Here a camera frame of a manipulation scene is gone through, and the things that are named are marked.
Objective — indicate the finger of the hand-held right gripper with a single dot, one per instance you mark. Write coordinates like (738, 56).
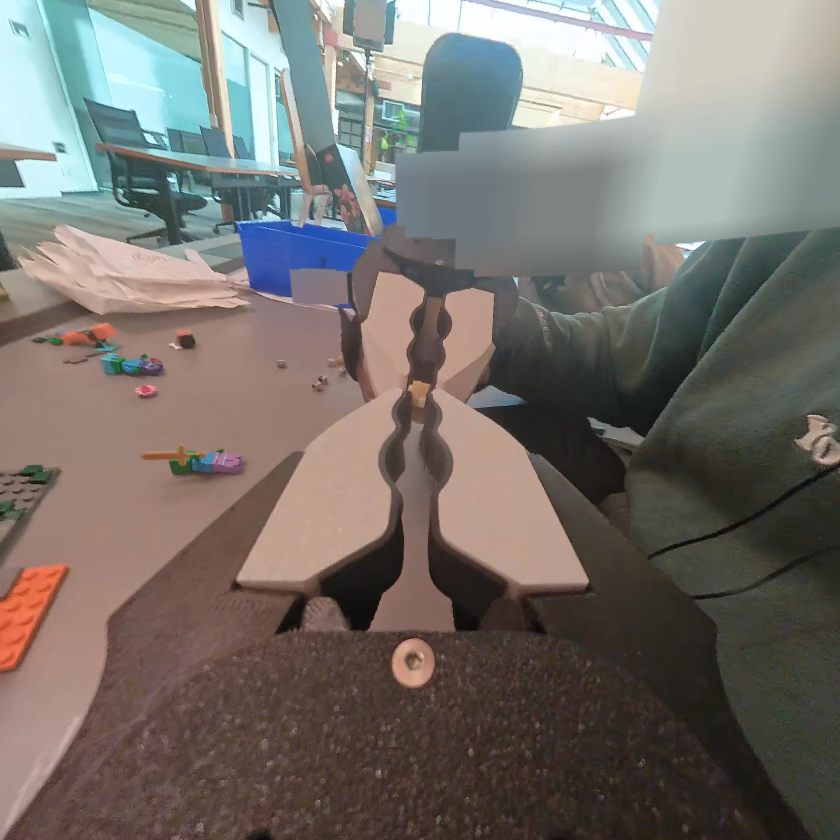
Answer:
(387, 328)
(472, 334)

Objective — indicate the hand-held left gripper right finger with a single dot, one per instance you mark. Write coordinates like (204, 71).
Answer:
(512, 512)

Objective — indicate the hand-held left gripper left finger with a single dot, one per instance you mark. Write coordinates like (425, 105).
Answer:
(321, 512)

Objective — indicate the tan toy block assembly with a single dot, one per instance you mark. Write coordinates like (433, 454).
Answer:
(418, 392)

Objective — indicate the zombie toy figure gold sword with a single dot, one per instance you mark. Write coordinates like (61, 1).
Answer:
(210, 463)

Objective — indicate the small brown brick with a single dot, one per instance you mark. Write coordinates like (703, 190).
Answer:
(187, 340)

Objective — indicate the person's right forearm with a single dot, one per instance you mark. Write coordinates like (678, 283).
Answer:
(590, 354)

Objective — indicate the grey desk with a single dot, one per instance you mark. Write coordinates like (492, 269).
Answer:
(229, 420)

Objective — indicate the black quilted cushion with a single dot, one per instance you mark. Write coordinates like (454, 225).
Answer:
(558, 446)

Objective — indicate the blue plastic bin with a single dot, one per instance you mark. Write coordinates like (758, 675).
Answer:
(295, 256)

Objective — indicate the white box stand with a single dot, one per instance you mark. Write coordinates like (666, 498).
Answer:
(315, 197)

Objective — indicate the black flower toy box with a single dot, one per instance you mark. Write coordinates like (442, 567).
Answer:
(308, 98)

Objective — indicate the pink flower piece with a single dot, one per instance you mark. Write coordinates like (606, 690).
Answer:
(146, 391)

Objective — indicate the zombie toy figure teal helmet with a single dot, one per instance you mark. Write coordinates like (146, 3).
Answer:
(131, 365)

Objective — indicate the wooden table black legs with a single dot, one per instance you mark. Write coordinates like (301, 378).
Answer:
(197, 157)
(26, 154)

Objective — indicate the person's green sweatshirt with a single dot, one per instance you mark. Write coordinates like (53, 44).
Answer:
(754, 426)

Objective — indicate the pile of white paper bags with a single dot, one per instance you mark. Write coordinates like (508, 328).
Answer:
(118, 275)

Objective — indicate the grey toy shovel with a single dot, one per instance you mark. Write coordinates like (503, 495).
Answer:
(82, 359)

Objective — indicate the orange block toy creature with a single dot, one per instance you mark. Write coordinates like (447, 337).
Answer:
(82, 337)

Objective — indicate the grey toy brick building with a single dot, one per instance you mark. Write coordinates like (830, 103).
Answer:
(26, 610)

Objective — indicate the black office chair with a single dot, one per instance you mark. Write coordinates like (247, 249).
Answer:
(124, 131)

